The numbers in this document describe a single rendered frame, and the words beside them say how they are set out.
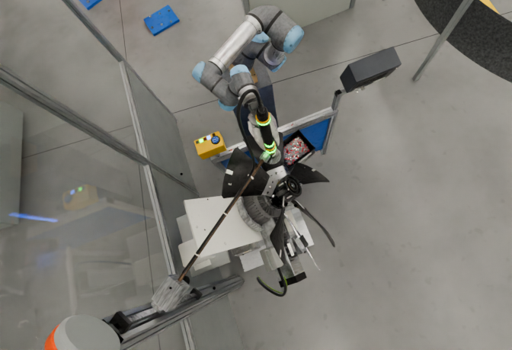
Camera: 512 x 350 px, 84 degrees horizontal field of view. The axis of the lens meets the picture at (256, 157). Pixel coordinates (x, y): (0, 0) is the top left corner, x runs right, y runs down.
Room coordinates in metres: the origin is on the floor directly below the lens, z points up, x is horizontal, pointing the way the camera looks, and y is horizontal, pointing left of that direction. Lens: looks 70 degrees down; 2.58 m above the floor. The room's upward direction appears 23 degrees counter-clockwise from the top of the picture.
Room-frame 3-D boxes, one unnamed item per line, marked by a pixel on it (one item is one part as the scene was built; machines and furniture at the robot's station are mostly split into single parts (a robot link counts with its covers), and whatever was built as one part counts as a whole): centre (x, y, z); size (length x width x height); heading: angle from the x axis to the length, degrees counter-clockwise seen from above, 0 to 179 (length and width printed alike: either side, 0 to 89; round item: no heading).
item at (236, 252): (0.17, 0.27, 0.73); 0.15 x 0.09 x 0.22; 89
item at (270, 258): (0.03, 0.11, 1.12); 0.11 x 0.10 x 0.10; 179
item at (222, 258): (0.29, 0.49, 0.84); 0.36 x 0.24 x 0.03; 179
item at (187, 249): (0.21, 0.52, 0.91); 0.17 x 0.16 x 0.11; 89
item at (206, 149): (0.76, 0.22, 1.02); 0.16 x 0.10 x 0.11; 89
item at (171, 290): (0.04, 0.45, 1.55); 0.10 x 0.07 x 0.08; 124
